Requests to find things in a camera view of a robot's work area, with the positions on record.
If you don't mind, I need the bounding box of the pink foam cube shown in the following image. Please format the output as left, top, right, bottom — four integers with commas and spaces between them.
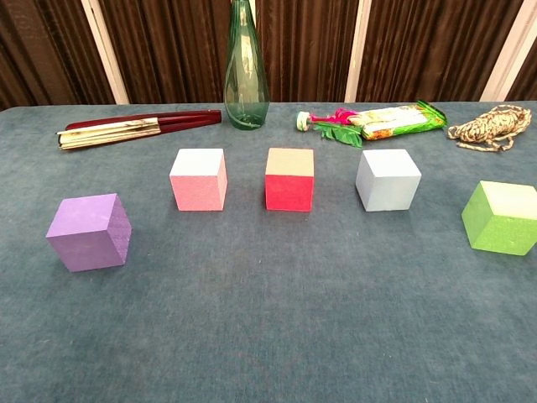
169, 148, 229, 212

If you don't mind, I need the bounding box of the light blue foam cube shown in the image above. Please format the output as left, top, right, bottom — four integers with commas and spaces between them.
355, 149, 422, 212

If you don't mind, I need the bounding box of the purple foam cube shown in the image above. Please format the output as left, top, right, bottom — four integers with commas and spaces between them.
45, 193, 133, 273

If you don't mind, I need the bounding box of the green foam cube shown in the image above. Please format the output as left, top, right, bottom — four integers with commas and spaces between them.
461, 180, 537, 256

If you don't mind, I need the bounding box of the red foam cube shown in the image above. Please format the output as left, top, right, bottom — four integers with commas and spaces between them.
264, 147, 315, 212

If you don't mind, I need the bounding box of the blue felt table mat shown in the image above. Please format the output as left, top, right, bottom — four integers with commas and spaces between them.
0, 100, 537, 403

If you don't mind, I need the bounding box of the green glass bottle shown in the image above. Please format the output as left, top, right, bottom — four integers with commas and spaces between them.
224, 0, 270, 131

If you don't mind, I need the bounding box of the green snack packet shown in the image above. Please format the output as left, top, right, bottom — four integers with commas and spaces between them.
350, 99, 449, 141

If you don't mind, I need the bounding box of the folded red paper fan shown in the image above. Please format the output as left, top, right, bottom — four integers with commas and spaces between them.
55, 109, 222, 151

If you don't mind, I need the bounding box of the brown pleated curtain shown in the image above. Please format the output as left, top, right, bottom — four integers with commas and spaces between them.
0, 0, 537, 113

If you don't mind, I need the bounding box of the beige braided rope bundle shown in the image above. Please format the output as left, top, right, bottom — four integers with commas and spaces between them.
446, 104, 533, 153

